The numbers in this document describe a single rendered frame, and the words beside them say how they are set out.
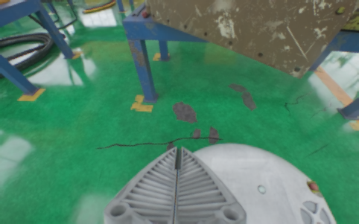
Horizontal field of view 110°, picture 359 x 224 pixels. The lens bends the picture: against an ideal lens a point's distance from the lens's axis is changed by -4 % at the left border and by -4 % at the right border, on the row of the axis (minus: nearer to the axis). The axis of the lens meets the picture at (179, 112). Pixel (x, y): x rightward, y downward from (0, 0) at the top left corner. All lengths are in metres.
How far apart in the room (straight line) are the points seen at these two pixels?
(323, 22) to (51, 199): 1.33
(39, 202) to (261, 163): 1.19
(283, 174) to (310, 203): 0.11
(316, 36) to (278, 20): 0.09
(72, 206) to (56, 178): 0.23
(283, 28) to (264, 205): 0.57
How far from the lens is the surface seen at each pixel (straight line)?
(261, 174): 0.68
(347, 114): 1.75
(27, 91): 1.98
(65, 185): 1.14
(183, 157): 0.17
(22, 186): 1.32
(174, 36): 0.86
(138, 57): 0.99
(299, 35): 0.45
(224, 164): 0.60
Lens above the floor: 0.88
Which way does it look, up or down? 52 degrees down
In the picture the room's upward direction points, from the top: 1 degrees counter-clockwise
